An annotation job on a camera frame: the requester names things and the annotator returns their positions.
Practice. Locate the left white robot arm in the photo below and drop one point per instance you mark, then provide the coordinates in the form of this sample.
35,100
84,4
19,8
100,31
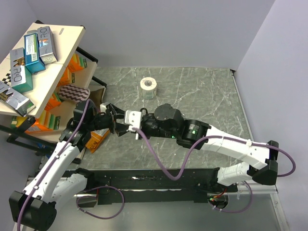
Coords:
57,158

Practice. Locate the silver RIO box upright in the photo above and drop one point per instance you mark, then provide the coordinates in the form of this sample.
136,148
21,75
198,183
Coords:
47,48

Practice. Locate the orange sponge pack stack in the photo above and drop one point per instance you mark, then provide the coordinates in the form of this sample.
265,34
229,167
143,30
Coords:
48,113

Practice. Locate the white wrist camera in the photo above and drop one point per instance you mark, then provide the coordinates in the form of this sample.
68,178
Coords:
103,107
133,120

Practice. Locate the white tape roll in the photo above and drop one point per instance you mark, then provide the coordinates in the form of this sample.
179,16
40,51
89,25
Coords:
148,87

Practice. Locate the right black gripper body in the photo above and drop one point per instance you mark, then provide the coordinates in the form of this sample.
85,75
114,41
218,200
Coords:
151,128

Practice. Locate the brown snack bag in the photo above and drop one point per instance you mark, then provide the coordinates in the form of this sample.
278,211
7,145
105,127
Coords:
97,96

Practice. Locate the beige black shelf rack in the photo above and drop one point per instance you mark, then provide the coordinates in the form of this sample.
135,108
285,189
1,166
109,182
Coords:
67,39

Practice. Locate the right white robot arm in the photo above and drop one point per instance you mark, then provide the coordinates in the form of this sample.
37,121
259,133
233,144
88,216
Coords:
258,160

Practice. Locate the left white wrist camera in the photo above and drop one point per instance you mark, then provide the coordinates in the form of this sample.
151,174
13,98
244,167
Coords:
103,107

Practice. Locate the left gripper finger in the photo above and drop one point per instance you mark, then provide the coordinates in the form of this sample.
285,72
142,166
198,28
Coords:
121,130
116,113

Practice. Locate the silver crumpled box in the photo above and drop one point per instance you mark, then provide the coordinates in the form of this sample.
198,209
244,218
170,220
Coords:
15,100

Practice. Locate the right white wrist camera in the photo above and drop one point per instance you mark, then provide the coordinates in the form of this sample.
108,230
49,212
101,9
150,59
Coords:
133,120

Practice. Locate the orange snack bag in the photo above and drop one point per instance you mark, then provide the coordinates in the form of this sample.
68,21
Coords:
97,137

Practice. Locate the aluminium rail frame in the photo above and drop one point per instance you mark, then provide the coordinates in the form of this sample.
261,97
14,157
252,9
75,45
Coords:
254,207

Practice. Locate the blue teal carton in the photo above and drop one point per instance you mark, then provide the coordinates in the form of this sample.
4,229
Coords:
33,61

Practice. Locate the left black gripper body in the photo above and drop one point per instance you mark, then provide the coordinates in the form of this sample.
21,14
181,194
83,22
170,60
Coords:
110,119

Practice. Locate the silver teal RIO box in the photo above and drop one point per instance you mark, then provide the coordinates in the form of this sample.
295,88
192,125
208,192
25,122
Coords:
21,78

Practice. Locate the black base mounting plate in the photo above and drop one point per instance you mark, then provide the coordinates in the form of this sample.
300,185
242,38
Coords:
152,185

